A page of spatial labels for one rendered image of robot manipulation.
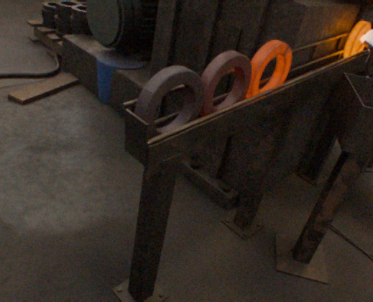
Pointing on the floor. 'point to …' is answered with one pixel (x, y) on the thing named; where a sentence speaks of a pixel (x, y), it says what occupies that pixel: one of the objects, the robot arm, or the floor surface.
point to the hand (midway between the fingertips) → (358, 36)
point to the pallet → (60, 24)
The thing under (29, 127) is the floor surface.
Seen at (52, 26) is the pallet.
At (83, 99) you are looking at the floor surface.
